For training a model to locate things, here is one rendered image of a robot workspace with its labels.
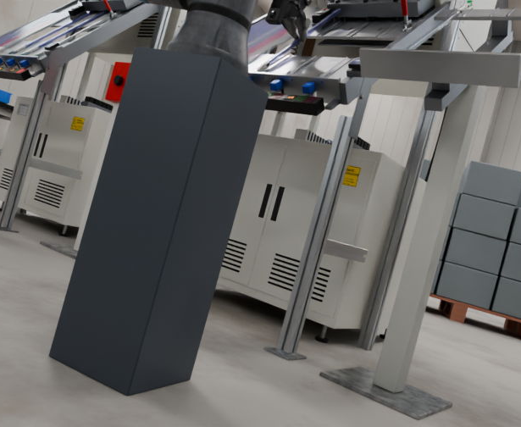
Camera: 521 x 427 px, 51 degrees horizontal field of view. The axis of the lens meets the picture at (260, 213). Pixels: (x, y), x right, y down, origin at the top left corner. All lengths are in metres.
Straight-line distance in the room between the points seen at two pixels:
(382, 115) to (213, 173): 8.47
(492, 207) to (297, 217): 2.60
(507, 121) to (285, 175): 7.33
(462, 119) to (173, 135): 0.76
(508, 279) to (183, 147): 3.58
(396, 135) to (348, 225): 7.50
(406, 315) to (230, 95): 0.72
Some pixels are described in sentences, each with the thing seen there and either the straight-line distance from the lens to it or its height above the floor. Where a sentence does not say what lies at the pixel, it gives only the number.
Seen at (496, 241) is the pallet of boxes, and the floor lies 0.63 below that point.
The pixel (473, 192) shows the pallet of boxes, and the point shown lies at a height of 0.92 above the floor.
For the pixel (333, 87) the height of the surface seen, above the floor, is 0.71.
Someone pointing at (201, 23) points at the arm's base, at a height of 0.61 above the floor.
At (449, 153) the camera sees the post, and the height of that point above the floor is 0.59.
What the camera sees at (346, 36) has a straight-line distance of 1.91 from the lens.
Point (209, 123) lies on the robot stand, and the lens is 0.89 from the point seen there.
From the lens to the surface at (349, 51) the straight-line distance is 2.32.
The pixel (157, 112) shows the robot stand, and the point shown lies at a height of 0.45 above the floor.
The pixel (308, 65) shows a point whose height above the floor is 0.80.
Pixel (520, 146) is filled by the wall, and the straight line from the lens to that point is 8.93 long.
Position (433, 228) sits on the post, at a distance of 1.37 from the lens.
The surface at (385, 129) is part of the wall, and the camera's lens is 9.27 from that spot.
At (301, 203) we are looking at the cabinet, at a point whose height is 0.41.
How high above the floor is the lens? 0.32
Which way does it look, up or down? 1 degrees up
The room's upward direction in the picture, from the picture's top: 15 degrees clockwise
